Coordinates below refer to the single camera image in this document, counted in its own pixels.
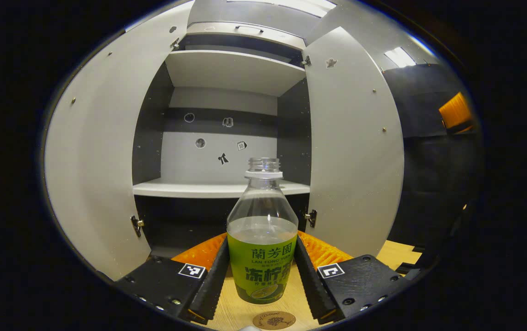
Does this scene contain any long ceiling light panel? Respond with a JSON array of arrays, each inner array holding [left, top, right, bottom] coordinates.
[[227, 0, 337, 18]]

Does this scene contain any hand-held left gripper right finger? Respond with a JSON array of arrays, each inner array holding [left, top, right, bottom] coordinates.
[[293, 230, 414, 325]]

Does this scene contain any white cabinet door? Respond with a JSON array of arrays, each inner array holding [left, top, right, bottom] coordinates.
[[303, 26, 405, 258], [44, 2, 195, 282]]

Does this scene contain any white cabinet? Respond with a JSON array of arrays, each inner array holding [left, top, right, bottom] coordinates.
[[131, 21, 312, 258]]

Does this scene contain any green label drink bottle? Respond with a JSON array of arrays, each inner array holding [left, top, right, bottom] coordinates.
[[227, 158, 299, 305]]

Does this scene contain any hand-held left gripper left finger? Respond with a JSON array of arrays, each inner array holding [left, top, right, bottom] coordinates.
[[112, 232, 231, 326]]

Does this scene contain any round brown coaster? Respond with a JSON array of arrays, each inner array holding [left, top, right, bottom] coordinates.
[[252, 311, 297, 331]]

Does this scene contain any black backdrop cloth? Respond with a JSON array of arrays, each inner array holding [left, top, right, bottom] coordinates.
[[382, 63, 481, 260]]

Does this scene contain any small ceiling light panel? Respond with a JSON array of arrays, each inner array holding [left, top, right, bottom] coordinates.
[[384, 47, 416, 68]]

